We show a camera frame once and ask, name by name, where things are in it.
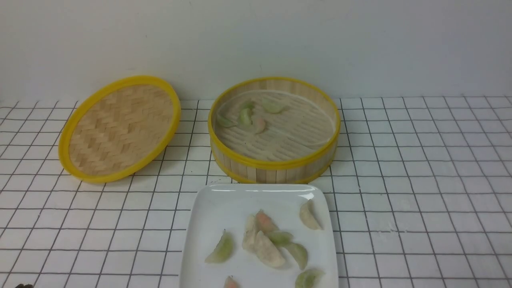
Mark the white square plate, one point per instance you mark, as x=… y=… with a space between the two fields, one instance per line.
x=226 y=207

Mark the pink dumpling on plate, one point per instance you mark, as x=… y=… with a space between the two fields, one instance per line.
x=265 y=223

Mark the beige dumpling plate right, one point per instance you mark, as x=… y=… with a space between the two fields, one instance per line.
x=307 y=216

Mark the white dumpling plate centre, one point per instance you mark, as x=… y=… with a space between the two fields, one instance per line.
x=251 y=230

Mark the green dumpling plate centre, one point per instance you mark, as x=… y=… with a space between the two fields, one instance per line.
x=280 y=238

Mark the green dumpling plate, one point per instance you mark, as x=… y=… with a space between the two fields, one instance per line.
x=223 y=250
x=309 y=278
x=280 y=238
x=299 y=254

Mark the large beige dumpling on plate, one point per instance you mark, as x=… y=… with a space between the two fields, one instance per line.
x=267 y=252

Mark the green dumpling plate left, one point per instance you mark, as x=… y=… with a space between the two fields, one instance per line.
x=223 y=250

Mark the green dumpling plate lower right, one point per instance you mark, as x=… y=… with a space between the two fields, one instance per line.
x=299 y=254

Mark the pink dumpling plate bottom edge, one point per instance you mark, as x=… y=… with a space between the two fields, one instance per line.
x=230 y=283

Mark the green dumpling plate bottom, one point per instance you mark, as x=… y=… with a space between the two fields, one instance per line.
x=309 y=278

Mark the yellow-rimmed bamboo steamer basket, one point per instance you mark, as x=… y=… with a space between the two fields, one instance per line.
x=297 y=145

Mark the pink dumpling in steamer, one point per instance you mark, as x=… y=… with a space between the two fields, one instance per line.
x=258 y=125

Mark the pale green dumpling in steamer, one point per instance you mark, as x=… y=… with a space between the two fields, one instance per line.
x=272 y=107

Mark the yellow-rimmed bamboo steamer lid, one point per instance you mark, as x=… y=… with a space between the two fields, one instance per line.
x=120 y=129

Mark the white grid tablecloth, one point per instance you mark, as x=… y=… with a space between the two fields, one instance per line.
x=419 y=195

